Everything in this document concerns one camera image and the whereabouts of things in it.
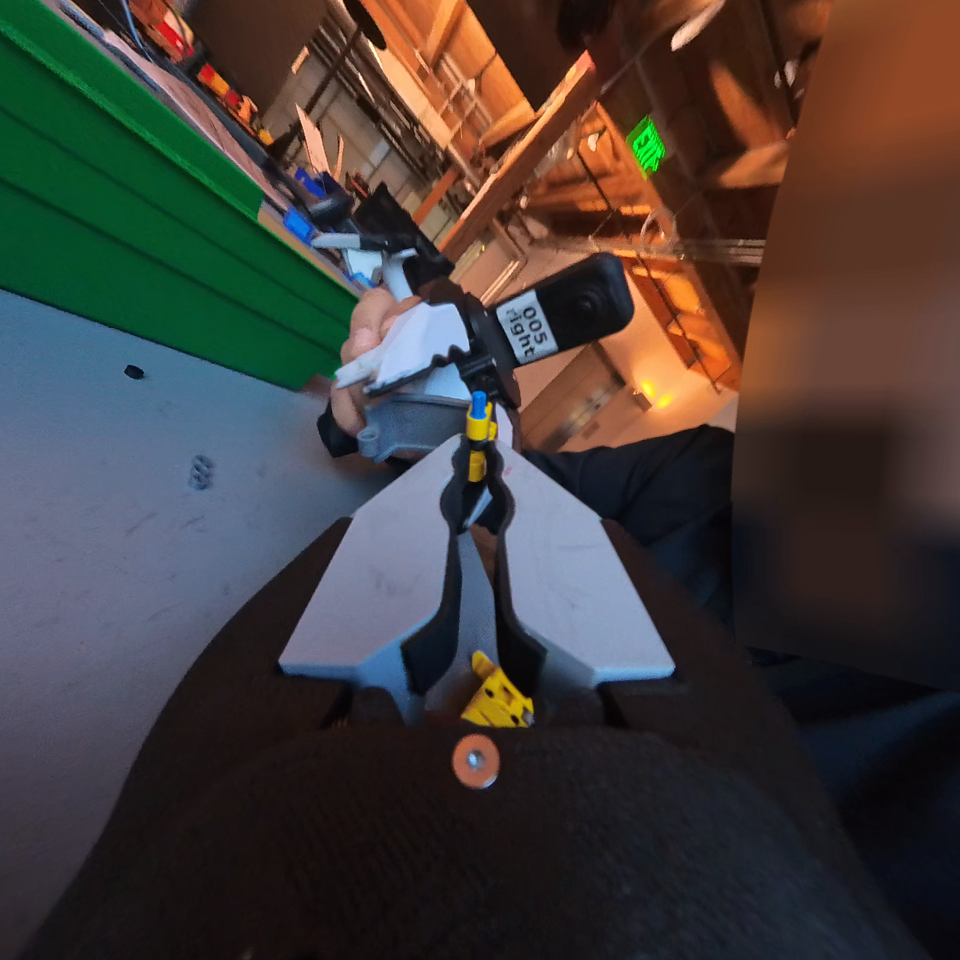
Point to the yellow block frame assembly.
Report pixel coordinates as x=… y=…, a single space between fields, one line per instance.
x=495 y=701

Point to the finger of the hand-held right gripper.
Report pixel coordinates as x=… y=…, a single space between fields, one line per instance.
x=424 y=337
x=450 y=386

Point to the person's right forearm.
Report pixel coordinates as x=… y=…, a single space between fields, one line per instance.
x=637 y=472

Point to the small blue storage bin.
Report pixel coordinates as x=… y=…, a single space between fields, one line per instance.
x=311 y=184

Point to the green exit sign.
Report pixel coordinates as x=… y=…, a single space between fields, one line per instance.
x=646 y=146

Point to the person's right hand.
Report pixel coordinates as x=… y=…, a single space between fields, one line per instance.
x=367 y=322

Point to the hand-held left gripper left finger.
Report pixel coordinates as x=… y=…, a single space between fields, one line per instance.
x=375 y=592

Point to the small blue block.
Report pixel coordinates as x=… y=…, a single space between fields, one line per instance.
x=298 y=225

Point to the grey background table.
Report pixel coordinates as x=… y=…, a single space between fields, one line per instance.
x=334 y=271

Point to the green storage bin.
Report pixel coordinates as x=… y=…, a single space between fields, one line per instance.
x=112 y=225

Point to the small black yellow block assembly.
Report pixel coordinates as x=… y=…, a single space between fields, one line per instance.
x=412 y=427

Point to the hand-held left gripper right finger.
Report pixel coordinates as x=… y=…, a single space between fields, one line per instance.
x=577 y=592

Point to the grey desk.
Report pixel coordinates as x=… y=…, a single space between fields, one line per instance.
x=112 y=562

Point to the person's dark clothed body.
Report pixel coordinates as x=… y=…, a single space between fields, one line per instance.
x=862 y=787

